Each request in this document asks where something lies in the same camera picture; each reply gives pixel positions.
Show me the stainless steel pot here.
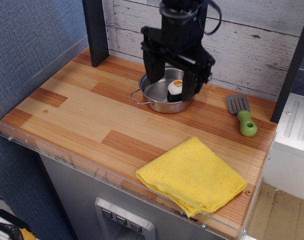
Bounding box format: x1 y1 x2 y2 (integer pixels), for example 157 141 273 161
131 66 195 114

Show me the toy sushi roll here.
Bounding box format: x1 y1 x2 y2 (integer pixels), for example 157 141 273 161
167 80 183 103

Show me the silver cabinet with dispenser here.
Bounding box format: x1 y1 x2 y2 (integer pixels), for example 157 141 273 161
41 155 221 240

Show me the black right post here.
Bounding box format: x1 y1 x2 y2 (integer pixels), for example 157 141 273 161
271 27 304 124

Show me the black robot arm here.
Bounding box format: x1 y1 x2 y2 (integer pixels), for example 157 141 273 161
141 0 221 102

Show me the yellow cloth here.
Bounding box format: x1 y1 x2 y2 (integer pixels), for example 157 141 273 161
135 137 248 218

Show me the black braided cable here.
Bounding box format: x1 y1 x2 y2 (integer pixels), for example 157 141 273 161
0 219 22 240

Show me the yellow object at corner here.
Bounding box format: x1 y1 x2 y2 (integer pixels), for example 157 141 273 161
20 228 38 240

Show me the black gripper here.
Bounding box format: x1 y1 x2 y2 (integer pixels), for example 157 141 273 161
141 12 215 101

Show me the grey spatula green handle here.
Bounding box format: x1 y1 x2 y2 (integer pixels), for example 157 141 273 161
226 94 258 137

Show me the white toy sink unit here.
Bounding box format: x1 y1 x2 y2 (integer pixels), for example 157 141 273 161
262 93 304 199

